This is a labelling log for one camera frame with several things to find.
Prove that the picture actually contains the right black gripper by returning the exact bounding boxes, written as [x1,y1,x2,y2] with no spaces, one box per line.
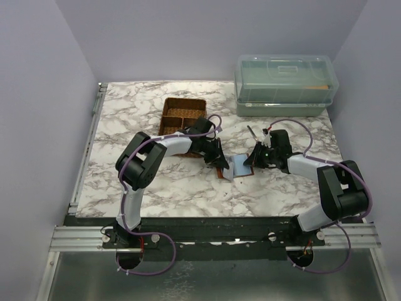
[244,142,279,169]

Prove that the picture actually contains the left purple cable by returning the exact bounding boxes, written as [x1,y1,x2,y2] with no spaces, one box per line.
[118,114,224,277]

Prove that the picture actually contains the brown leather card holder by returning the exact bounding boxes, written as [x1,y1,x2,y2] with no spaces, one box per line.
[216,154,254,181]

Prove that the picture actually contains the brown woven basket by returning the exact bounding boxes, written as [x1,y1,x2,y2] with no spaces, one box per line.
[157,97,207,159]

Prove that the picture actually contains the aluminium side rail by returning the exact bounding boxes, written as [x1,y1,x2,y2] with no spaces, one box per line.
[67,83,108,216]

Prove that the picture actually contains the clear lidded plastic box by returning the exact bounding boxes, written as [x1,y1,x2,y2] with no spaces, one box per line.
[234,55,339,117]

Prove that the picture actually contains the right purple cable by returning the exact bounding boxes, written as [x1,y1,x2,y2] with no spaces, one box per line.
[264,119,373,275]

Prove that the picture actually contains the purple cable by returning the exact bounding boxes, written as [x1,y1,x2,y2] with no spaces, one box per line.
[264,119,373,275]
[118,114,224,277]

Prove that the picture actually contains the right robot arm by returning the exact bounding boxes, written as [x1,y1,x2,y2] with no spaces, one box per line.
[243,129,371,246]

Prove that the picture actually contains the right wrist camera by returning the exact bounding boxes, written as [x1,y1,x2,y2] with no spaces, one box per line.
[262,129,271,148]

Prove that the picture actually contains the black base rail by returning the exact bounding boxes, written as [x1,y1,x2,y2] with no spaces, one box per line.
[64,216,325,261]

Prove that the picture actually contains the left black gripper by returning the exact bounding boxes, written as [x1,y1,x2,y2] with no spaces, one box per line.
[197,138,229,170]

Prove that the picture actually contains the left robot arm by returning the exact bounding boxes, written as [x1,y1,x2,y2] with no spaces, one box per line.
[115,114,229,248]

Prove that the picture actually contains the white credit card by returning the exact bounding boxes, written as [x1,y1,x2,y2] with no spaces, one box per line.
[222,157,234,181]

